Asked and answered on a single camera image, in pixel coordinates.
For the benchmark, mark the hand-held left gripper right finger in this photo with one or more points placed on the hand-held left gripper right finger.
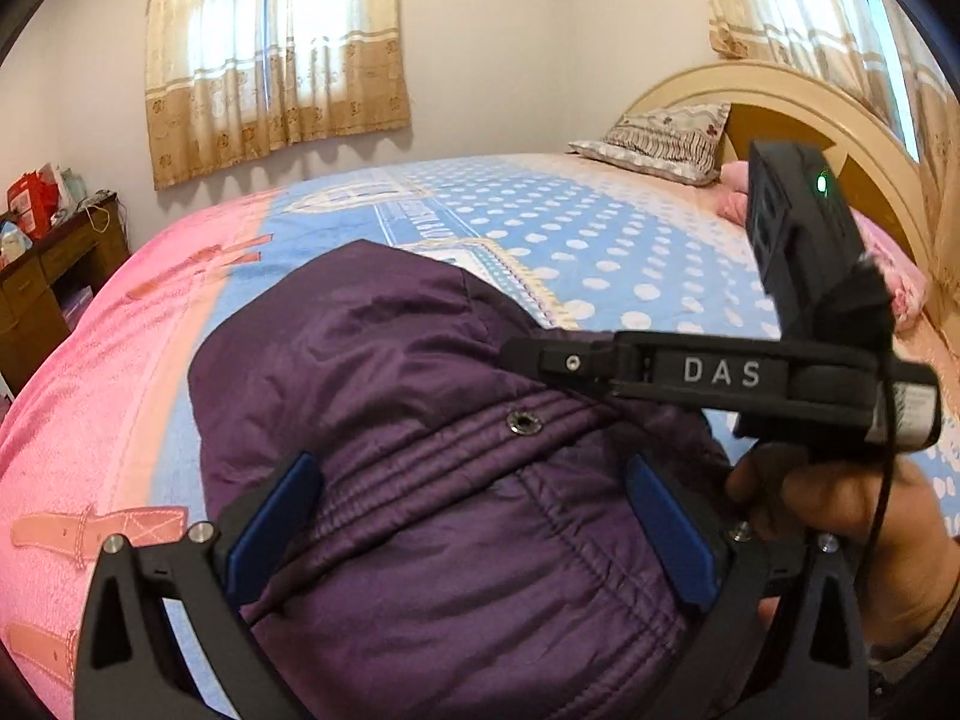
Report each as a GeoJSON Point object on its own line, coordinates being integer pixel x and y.
{"type": "Point", "coordinates": [667, 532]}

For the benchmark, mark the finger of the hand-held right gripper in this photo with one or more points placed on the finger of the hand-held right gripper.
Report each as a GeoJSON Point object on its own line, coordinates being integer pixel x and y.
{"type": "Point", "coordinates": [562, 361]}

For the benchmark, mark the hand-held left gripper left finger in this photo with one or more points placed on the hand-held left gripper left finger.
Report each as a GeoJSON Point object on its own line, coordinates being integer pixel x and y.
{"type": "Point", "coordinates": [277, 525]}

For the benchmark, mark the purple padded jacket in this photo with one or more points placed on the purple padded jacket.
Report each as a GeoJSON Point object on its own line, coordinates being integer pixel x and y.
{"type": "Point", "coordinates": [450, 502]}

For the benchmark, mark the person's right forearm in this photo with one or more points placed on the person's right forearm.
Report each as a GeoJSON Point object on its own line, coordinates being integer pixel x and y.
{"type": "Point", "coordinates": [919, 645]}

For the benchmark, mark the person's right hand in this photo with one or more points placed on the person's right hand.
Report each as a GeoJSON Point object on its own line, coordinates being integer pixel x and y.
{"type": "Point", "coordinates": [810, 495]}

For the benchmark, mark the pink folded blanket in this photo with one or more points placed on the pink folded blanket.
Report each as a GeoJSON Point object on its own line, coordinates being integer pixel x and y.
{"type": "Point", "coordinates": [904, 281]}

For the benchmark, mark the cream wooden headboard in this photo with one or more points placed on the cream wooden headboard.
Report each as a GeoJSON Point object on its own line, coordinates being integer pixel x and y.
{"type": "Point", "coordinates": [750, 86]}

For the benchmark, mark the striped patterned pillow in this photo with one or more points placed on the striped patterned pillow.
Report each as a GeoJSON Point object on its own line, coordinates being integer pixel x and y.
{"type": "Point", "coordinates": [660, 142]}

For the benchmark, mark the pink and blue printed bedsheet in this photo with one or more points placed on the pink and blue printed bedsheet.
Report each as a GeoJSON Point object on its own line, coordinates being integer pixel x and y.
{"type": "Point", "coordinates": [150, 360]}

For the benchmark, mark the beige patterned window curtain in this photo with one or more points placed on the beige patterned window curtain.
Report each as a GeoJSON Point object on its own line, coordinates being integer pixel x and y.
{"type": "Point", "coordinates": [277, 60]}
{"type": "Point", "coordinates": [810, 7]}

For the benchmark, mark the brown wooden desk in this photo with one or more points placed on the brown wooden desk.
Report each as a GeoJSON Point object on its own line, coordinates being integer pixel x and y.
{"type": "Point", "coordinates": [37, 307]}

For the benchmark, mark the green and blue tissue pack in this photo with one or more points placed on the green and blue tissue pack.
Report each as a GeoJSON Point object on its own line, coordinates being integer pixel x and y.
{"type": "Point", "coordinates": [15, 244]}

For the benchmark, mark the light blue packet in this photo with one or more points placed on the light blue packet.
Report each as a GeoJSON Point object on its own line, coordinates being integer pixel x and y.
{"type": "Point", "coordinates": [73, 189]}

